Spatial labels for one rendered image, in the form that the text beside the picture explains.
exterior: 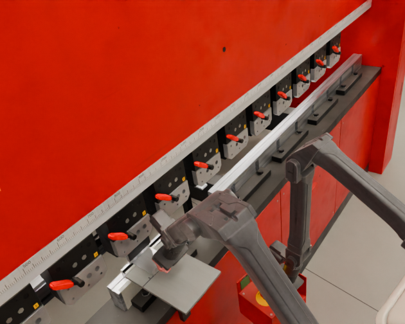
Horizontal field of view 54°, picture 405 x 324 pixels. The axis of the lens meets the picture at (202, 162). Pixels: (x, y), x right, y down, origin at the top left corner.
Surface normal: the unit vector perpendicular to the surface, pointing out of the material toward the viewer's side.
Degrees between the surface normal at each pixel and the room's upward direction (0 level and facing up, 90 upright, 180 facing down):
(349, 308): 0
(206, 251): 0
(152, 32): 90
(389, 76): 90
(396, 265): 0
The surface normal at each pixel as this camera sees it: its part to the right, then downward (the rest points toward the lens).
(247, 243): 0.33, -0.11
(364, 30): -0.60, 0.52
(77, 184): 0.79, 0.25
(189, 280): -0.13, -0.82
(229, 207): -0.39, -0.81
